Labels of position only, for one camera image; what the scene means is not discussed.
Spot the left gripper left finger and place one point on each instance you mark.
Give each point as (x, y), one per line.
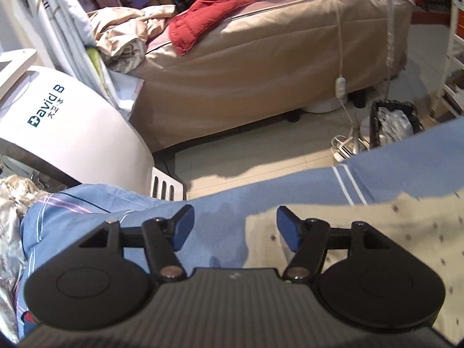
(160, 238)

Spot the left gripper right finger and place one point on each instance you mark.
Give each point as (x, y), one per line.
(312, 238)

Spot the blue plaid blanket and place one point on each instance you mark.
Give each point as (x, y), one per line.
(412, 191)

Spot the black wicker waste basket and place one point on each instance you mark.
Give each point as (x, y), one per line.
(393, 121)

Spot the floral satin pillow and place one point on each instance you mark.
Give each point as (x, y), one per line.
(18, 194)

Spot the white David B machine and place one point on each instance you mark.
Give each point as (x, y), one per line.
(56, 125)

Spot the brown massage bed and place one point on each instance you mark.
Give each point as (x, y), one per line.
(269, 58)

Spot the white metal trolley rack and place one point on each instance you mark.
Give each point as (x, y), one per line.
(450, 93)

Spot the beige satin quilt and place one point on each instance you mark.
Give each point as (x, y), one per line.
(122, 34)

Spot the red padded jacket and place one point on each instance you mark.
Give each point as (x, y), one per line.
(203, 16)

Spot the white inline cord switch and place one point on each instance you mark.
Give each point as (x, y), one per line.
(340, 88)

